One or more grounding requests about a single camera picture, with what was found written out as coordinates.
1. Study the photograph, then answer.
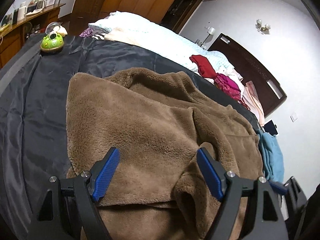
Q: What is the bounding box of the pink striped cloth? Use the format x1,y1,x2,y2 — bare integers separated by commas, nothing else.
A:
239,81,265,127

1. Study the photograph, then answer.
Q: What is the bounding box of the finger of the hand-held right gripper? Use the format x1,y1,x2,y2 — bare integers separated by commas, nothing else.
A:
270,176,307,214

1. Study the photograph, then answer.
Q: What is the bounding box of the wooden desk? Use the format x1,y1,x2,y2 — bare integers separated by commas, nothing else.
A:
0,3,66,67

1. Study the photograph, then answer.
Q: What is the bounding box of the white kettle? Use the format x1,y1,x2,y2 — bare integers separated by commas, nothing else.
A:
18,1,28,18

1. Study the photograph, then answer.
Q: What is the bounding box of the white tablet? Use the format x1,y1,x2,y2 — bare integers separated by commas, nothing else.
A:
264,120,278,136

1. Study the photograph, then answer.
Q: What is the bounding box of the dark wooden headboard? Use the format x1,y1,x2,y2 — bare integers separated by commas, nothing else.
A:
207,33,287,118

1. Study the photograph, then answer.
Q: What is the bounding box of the wall lamp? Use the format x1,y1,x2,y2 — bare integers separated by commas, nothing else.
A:
255,19,272,33

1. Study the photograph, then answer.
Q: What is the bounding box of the purple patterned cloth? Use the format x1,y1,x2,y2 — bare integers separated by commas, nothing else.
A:
79,28,107,40

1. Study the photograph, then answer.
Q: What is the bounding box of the bedside lamp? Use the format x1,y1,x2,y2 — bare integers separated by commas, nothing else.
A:
201,27,217,49

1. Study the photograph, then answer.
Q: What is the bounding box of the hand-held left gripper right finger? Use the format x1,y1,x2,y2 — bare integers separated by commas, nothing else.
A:
196,147,287,240

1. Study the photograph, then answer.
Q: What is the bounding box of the green toy with clear dome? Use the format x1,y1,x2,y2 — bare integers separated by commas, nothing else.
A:
40,22,65,54

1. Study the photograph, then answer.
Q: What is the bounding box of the teal blue garment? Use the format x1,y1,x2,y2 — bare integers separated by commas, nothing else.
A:
257,131,285,183

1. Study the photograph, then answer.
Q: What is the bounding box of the dark grey bed cover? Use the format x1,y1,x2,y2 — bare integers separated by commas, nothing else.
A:
0,34,263,240

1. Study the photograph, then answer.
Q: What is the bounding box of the red garment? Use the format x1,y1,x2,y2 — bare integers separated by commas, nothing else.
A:
189,54,218,78

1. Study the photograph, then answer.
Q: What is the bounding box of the white duvet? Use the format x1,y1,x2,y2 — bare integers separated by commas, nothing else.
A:
88,11,234,79

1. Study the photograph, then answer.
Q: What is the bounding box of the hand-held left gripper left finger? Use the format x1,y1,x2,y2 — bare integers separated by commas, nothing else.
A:
29,147,120,240

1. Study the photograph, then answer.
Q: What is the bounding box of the brown fleece sweatshirt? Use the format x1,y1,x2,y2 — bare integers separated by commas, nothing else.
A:
65,67,264,240

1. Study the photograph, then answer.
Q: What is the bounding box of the magenta garment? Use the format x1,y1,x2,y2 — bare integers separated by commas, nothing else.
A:
214,74,242,102

